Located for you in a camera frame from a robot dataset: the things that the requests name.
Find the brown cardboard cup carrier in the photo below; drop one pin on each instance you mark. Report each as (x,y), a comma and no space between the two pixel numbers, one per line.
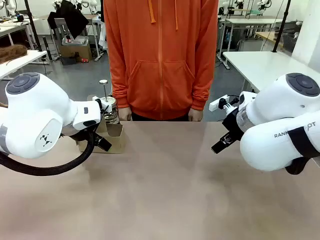
(115,145)

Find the large white side table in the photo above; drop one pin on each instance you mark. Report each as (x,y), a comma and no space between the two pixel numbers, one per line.
(262,65)

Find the person's right hand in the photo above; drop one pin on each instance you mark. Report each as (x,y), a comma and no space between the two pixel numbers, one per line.
(124,114)

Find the person's left forearm orange sleeve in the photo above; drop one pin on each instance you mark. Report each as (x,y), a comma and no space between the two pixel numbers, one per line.
(201,95)

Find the black hanging cloth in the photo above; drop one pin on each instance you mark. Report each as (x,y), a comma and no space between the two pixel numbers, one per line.
(70,17)

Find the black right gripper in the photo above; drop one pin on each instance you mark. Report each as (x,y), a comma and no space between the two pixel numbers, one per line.
(232,125)

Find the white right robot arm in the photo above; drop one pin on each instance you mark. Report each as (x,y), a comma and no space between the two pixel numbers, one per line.
(270,125)

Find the person's left hand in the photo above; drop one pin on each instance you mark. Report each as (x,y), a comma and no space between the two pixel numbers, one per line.
(195,115)

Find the black stand pole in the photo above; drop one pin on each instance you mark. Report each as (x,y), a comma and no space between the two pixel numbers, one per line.
(33,27)
(281,27)

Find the glass french press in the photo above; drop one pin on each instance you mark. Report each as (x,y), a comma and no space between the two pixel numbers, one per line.
(110,102)

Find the brown fur piece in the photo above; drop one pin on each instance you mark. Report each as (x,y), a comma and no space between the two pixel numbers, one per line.
(12,52)

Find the white background lab table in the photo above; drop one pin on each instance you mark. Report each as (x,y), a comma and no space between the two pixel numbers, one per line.
(250,20)

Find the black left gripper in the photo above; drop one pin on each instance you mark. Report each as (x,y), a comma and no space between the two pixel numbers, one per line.
(78,135)

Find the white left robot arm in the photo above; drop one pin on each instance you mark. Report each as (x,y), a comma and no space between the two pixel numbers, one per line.
(37,112)

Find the person in orange hoodie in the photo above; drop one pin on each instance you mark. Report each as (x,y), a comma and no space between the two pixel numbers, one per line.
(160,62)

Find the person's right forearm orange sleeve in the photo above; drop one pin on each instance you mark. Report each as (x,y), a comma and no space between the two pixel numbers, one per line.
(120,95)

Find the brown cardboard box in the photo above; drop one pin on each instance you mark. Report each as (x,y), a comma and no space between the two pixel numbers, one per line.
(75,51)

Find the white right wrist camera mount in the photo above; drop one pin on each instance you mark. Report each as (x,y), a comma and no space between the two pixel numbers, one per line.
(217,102)

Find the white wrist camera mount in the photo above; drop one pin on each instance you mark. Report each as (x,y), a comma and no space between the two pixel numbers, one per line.
(217,102)
(100,102)

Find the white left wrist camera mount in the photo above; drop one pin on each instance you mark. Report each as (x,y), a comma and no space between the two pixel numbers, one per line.
(100,102)

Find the black trousers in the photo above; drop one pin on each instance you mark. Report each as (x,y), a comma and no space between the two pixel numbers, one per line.
(160,117)

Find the white hanging cloth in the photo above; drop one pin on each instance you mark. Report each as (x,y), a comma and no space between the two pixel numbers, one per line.
(102,35)

